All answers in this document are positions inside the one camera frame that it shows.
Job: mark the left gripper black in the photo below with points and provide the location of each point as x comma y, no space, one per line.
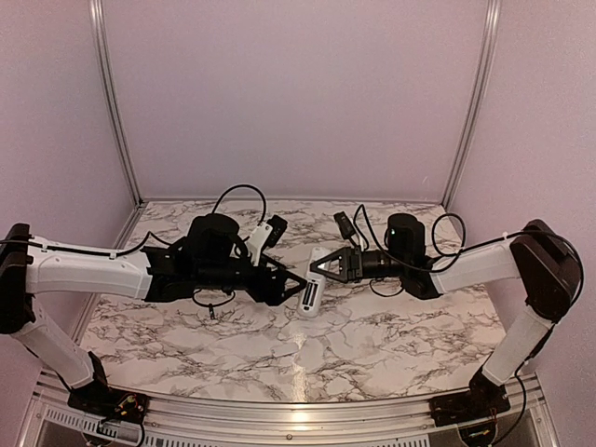
275,294

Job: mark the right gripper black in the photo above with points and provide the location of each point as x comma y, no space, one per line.
348,273

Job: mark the white remote control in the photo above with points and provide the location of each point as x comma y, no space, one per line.
311,298

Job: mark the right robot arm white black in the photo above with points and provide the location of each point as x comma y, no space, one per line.
547,264

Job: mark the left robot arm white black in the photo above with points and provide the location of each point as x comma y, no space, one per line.
212,256

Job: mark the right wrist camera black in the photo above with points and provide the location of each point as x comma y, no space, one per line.
349,231

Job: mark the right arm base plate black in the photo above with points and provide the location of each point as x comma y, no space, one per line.
462,407

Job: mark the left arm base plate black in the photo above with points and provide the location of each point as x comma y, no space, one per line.
110,403

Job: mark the front aluminium rail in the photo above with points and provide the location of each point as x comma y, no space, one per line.
181,421

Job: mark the right aluminium frame post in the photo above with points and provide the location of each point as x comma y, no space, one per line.
479,87

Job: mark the aluminium frame post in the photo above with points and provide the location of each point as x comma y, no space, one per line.
98,26
479,87

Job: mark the left aluminium frame post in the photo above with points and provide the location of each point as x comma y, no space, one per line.
98,26

